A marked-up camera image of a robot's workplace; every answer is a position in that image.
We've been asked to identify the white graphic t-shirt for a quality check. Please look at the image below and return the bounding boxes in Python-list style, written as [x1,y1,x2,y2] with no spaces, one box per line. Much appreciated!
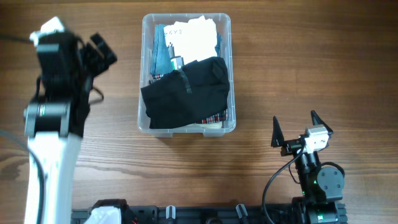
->
[164,16,218,69]

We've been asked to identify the cream cloth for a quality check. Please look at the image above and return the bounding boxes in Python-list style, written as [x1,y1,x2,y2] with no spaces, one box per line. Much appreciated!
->
[194,122,223,129]

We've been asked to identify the black garment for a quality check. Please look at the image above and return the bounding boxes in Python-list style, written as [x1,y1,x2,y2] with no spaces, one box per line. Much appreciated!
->
[141,57,230,129]

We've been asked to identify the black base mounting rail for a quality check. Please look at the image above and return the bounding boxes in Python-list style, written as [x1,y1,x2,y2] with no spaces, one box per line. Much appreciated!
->
[70,203,348,224]

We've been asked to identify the blue denim jeans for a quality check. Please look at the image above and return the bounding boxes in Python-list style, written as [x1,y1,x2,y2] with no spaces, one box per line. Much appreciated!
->
[149,23,223,76]

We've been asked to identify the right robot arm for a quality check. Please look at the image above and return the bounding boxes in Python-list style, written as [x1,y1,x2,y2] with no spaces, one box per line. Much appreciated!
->
[262,110,348,224]

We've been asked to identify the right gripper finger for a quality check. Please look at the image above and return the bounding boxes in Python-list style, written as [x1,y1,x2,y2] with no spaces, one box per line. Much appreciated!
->
[271,116,285,147]
[310,110,333,134]

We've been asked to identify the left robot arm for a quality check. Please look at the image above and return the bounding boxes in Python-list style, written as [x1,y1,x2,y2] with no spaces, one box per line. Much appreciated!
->
[24,31,118,223]

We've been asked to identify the red navy plaid shirt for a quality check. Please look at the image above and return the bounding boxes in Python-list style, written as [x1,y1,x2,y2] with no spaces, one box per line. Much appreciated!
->
[149,74,228,124]

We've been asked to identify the clear plastic storage container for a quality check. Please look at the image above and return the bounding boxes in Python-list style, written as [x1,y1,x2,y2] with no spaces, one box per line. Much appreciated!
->
[137,13,236,138]

